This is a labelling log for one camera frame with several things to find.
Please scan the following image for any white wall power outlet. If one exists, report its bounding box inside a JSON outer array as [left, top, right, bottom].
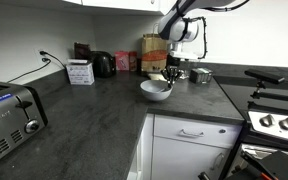
[[36, 47, 52, 67]]

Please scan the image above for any white ceramic bowl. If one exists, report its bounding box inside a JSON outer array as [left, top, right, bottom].
[[139, 79, 174, 102]]

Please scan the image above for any white printed cardboard box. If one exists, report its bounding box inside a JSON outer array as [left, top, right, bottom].
[[65, 58, 96, 86]]

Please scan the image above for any black glass-top stove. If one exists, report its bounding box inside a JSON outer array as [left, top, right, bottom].
[[213, 74, 288, 180]]

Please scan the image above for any black toaster power cable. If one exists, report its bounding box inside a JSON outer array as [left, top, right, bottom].
[[6, 57, 52, 84]]

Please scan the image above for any brown paper bag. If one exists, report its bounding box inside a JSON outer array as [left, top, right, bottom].
[[140, 33, 169, 74]]

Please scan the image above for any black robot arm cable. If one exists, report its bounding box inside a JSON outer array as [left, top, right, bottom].
[[187, 15, 209, 61]]

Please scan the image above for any white cabinet drawer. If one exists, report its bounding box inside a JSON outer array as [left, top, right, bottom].
[[152, 114, 244, 150]]

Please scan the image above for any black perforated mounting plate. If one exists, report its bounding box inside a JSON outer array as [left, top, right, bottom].
[[260, 150, 288, 180]]

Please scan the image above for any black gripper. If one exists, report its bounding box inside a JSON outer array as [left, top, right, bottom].
[[161, 54, 183, 90]]

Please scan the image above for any dark brown coffee bag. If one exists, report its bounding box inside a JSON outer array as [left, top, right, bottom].
[[73, 41, 93, 62]]

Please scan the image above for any small grey box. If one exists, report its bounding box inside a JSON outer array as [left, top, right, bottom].
[[189, 67, 214, 85]]

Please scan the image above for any black kettle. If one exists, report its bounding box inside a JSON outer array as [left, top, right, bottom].
[[90, 50, 118, 79]]

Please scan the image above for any black camera on stand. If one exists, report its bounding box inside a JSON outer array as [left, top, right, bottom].
[[244, 68, 288, 114]]

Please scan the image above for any white cabinet door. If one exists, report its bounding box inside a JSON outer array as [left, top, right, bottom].
[[150, 135, 232, 180]]

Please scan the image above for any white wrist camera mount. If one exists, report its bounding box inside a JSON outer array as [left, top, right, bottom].
[[168, 41, 199, 62]]

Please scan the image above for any small red box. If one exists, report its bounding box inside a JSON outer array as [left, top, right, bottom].
[[128, 50, 139, 73]]

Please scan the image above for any pink carton box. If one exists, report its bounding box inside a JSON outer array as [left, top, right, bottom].
[[114, 50, 131, 72]]

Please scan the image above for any white cloth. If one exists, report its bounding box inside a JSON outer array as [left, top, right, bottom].
[[146, 72, 167, 82]]

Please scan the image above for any silver two-slot toaster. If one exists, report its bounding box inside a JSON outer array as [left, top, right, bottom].
[[0, 79, 49, 172]]

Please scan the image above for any black clamp with orange tips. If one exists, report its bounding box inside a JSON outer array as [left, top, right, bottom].
[[197, 149, 280, 180]]

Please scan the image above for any white upper wall cabinet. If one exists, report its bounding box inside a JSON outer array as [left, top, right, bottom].
[[62, 0, 179, 16]]

